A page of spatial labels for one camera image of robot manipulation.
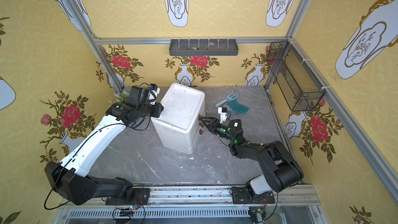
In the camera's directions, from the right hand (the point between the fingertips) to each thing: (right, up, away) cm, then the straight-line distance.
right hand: (198, 123), depth 79 cm
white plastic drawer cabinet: (-9, +2, -6) cm, 11 cm away
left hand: (-19, +9, -1) cm, 21 cm away
